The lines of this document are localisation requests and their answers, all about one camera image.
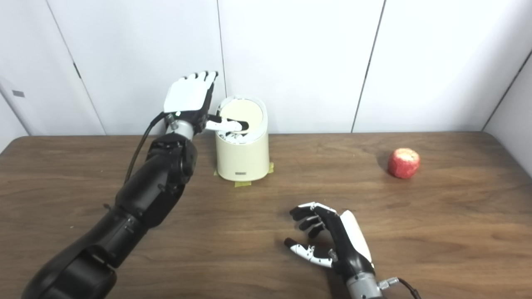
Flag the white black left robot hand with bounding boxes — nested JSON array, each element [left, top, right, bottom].
[[163, 71, 250, 134]]

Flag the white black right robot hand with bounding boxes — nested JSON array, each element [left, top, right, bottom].
[[284, 202, 374, 274]]

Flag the cream round bin lid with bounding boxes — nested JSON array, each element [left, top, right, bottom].
[[219, 100, 264, 133]]

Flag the cream-colored bin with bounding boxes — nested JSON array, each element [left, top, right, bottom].
[[214, 96, 269, 182]]

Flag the red apple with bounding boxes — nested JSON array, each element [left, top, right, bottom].
[[388, 148, 421, 179]]

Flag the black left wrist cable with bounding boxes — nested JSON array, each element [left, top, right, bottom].
[[124, 112, 167, 185]]

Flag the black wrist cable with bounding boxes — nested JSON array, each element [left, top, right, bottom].
[[378, 277, 422, 299], [124, 112, 167, 185]]

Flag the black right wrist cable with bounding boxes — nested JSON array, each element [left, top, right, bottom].
[[378, 277, 422, 299]]

